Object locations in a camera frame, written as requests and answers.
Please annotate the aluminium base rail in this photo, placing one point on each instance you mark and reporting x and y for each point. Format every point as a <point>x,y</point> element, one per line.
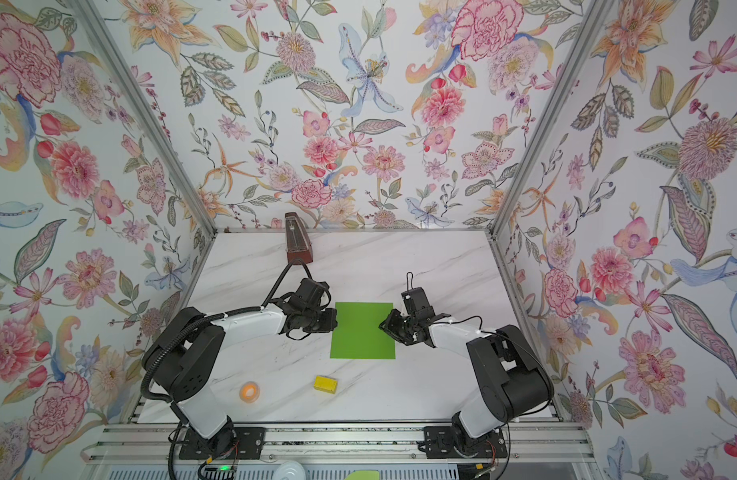
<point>362,443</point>

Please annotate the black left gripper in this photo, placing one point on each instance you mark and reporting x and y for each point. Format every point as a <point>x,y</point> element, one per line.
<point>331,318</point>

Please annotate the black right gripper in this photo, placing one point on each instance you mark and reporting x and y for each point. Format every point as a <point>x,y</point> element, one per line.
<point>390,327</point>

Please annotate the brown wooden metronome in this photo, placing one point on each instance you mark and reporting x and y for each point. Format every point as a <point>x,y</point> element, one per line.
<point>298,244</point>

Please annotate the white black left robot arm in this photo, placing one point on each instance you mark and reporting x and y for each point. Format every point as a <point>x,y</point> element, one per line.
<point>179,365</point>

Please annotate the aluminium frame post right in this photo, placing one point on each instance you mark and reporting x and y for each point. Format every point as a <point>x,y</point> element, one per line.
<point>590,26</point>

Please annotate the green square paper sheet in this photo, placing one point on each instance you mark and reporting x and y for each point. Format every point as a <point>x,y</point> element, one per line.
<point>358,335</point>

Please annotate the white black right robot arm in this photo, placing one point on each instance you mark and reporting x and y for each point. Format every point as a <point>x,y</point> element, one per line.
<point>511,381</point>

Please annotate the yellow sponge block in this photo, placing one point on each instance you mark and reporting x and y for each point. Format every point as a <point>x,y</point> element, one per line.
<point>325,384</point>

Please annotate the aluminium frame post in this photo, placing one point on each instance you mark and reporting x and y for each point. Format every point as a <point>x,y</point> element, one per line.
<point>590,26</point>
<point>89,18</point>

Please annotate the aluminium frame post left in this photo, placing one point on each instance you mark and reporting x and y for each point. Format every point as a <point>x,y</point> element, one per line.
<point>89,18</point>

